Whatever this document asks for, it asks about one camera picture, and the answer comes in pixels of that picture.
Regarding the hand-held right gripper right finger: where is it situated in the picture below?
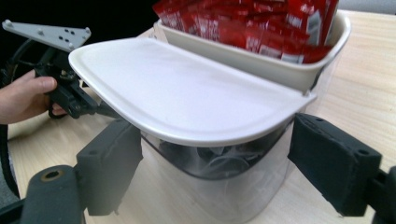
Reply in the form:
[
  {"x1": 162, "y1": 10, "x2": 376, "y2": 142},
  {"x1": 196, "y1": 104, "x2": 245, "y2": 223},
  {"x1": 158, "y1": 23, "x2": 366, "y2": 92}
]
[{"x1": 287, "y1": 112, "x2": 384, "y2": 217}]

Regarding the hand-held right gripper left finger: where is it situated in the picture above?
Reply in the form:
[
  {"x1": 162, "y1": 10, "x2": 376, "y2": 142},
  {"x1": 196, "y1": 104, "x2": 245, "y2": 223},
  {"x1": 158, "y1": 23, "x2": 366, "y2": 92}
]
[{"x1": 76, "y1": 119, "x2": 144, "y2": 217}]

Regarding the white lidded clear container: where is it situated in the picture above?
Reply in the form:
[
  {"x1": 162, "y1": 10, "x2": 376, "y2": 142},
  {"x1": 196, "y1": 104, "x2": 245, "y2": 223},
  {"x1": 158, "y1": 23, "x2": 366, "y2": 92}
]
[{"x1": 67, "y1": 0, "x2": 353, "y2": 224}]

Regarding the pile of red sauce packets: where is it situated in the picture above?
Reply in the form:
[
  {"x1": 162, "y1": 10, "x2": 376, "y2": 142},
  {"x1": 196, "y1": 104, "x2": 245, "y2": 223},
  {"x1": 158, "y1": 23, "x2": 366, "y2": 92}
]
[{"x1": 151, "y1": 0, "x2": 341, "y2": 65}]

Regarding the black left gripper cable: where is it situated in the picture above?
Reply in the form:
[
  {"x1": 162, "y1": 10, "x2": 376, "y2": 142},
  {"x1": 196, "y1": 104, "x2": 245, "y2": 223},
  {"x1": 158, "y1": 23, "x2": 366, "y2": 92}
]
[{"x1": 0, "y1": 39, "x2": 35, "y2": 200}]

